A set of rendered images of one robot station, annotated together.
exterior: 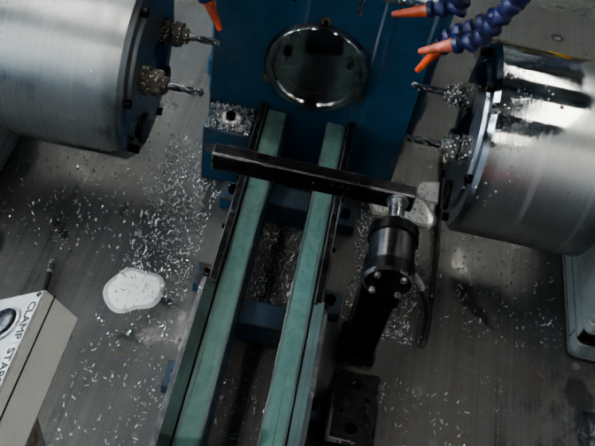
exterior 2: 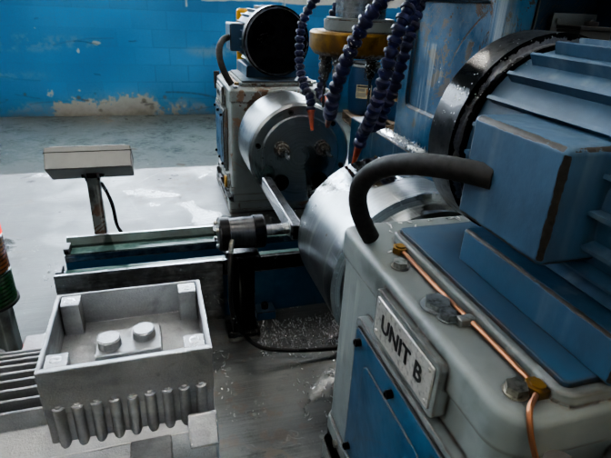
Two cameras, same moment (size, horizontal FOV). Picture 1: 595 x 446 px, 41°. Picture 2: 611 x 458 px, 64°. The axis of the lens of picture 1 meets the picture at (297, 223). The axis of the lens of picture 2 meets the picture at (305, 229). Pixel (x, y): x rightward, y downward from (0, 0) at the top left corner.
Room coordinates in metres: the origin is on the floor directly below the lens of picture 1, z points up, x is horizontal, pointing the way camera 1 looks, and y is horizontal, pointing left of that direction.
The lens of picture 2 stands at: (0.45, -0.86, 1.38)
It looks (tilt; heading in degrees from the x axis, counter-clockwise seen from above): 25 degrees down; 72
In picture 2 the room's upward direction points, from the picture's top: 3 degrees clockwise
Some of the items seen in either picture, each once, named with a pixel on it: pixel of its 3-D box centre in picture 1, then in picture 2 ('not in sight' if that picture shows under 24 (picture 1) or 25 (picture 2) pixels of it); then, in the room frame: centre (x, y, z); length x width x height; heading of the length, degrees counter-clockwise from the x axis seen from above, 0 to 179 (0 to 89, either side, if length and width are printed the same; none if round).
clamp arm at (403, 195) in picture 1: (312, 178); (279, 204); (0.67, -0.01, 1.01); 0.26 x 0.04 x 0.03; 90
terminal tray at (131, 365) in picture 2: not in sight; (134, 354); (0.41, -0.52, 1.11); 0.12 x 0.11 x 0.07; 0
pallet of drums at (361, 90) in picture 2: not in sight; (399, 95); (3.33, 4.58, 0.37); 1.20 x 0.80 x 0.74; 173
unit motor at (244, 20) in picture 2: not in sight; (254, 79); (0.75, 0.65, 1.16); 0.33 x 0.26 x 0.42; 90
